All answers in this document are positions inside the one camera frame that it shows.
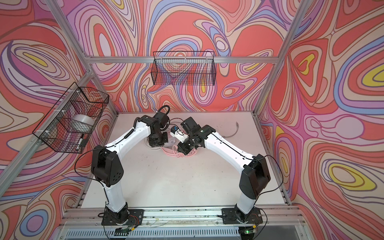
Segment pink headphones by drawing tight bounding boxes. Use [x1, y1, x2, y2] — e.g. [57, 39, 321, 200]
[161, 132, 198, 158]

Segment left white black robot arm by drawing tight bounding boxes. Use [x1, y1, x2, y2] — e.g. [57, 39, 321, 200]
[91, 105, 171, 225]

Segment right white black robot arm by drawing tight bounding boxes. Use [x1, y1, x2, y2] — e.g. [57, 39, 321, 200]
[171, 117, 271, 223]

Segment grey tape roll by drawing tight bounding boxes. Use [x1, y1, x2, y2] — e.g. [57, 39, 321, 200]
[70, 114, 95, 134]

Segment black white marker pen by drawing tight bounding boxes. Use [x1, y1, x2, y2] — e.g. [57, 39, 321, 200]
[76, 134, 84, 151]

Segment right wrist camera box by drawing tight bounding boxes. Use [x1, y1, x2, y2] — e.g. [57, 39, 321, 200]
[170, 126, 189, 143]

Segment rear black wire basket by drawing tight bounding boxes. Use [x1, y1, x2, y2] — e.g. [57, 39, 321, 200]
[151, 51, 217, 86]

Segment black wire basket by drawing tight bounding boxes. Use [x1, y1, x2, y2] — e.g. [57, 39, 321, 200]
[33, 83, 110, 154]
[151, 51, 217, 86]

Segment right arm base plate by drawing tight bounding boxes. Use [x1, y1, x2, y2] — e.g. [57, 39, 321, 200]
[218, 207, 264, 226]

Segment left black wire basket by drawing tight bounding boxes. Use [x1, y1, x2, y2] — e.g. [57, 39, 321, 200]
[33, 83, 110, 154]

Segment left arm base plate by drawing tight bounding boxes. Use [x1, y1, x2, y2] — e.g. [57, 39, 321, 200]
[102, 208, 145, 227]

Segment white perforated cable duct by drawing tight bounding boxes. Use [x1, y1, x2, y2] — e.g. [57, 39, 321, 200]
[58, 227, 240, 240]

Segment aluminium front rail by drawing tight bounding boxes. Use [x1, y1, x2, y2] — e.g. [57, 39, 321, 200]
[59, 205, 307, 228]

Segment aluminium cage frame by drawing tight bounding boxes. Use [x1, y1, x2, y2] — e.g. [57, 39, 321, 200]
[1, 1, 308, 196]

